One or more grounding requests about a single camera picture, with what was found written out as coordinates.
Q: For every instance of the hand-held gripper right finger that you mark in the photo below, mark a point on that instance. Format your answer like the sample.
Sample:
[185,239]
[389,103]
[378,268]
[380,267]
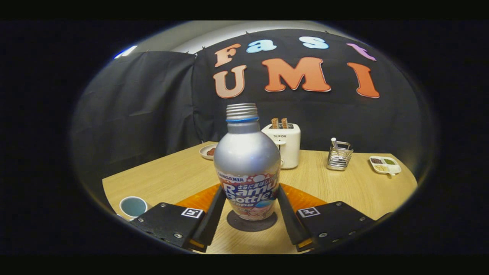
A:
[291,220]

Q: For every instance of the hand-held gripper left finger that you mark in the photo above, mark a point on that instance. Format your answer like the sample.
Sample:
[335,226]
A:
[214,219]

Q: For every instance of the dark brown round coaster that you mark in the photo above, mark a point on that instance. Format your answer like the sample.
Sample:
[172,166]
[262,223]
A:
[237,224]

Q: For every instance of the silver juice bottle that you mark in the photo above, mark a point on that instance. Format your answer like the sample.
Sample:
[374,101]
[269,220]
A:
[246,160]

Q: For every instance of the white cup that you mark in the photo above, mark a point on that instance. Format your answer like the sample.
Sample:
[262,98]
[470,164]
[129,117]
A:
[133,207]

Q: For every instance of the wooden table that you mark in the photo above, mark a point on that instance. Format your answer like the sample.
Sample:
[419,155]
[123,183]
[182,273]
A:
[168,179]

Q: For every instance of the white plate with red food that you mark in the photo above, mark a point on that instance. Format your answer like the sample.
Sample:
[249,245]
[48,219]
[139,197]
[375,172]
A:
[208,151]

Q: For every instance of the white toaster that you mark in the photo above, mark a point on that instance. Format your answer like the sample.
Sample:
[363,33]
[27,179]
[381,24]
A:
[289,147]

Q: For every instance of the metal utensil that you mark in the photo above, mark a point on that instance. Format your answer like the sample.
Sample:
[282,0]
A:
[334,143]

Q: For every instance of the toast slice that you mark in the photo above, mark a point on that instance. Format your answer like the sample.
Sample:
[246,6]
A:
[284,123]
[275,123]

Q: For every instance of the white divided condiment dish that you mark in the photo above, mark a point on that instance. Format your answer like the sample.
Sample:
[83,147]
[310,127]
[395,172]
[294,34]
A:
[384,165]

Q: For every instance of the black backdrop cloth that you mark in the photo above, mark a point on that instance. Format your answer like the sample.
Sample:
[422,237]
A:
[153,107]

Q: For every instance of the small ceiling light panel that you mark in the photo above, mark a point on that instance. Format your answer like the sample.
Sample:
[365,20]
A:
[125,51]

